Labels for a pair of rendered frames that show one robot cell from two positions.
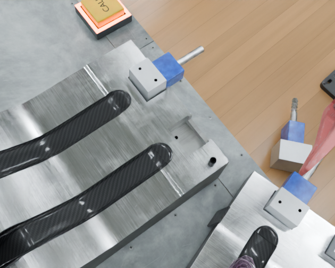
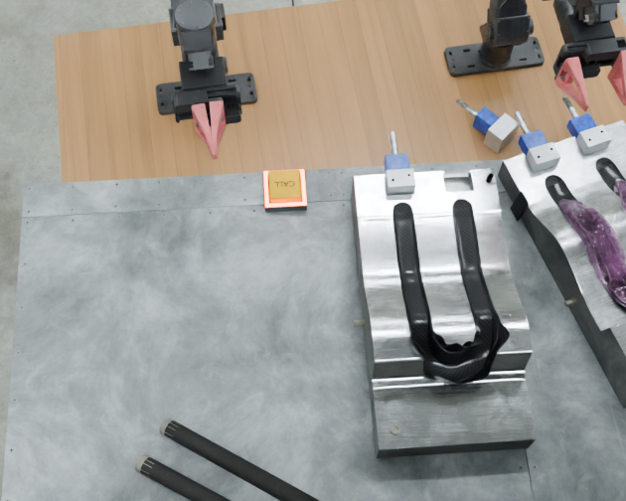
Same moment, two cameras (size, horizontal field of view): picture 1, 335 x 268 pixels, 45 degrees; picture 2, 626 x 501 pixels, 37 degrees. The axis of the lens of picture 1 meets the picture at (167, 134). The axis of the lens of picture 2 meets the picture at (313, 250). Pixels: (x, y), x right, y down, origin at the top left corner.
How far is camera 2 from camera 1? 1.22 m
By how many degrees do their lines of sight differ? 20
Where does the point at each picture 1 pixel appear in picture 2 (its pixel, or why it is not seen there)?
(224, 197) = (502, 197)
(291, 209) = (547, 153)
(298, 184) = (531, 138)
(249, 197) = (520, 175)
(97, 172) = (450, 254)
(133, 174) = (465, 234)
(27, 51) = (283, 269)
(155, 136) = (446, 203)
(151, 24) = (316, 161)
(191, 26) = (338, 132)
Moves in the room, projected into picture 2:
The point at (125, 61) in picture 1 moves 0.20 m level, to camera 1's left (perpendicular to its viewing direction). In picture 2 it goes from (371, 190) to (297, 263)
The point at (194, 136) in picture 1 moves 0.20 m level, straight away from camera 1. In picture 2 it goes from (455, 182) to (388, 109)
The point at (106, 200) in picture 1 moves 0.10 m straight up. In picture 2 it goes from (474, 261) to (484, 236)
